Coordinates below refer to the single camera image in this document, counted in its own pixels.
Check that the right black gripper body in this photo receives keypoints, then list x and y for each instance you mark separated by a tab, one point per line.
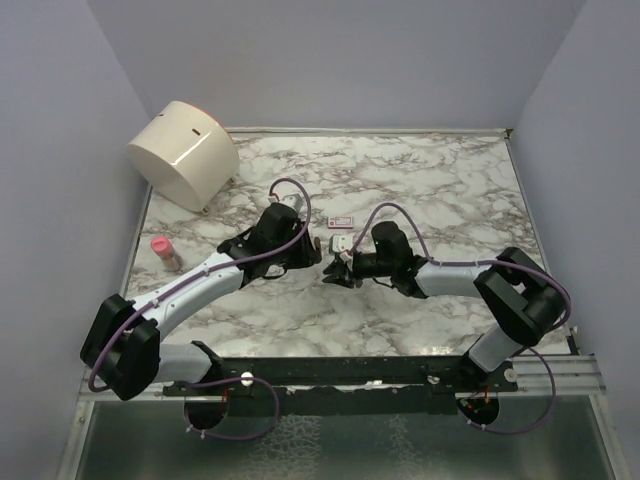
364	265

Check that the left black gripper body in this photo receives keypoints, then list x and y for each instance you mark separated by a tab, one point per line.
295	256

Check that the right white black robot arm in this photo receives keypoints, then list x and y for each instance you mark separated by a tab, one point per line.
520	296

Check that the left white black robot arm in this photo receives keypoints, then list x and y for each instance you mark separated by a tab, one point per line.
125	348

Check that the red white staple box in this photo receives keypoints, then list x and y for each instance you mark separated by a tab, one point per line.
340	222

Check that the pink capped bottle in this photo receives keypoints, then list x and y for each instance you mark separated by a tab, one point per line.
164	250

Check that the cream round bread box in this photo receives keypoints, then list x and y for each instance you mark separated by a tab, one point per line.
185	154

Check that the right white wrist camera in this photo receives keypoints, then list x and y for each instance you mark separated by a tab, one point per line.
341	246

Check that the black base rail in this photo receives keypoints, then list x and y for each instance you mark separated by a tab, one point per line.
327	386

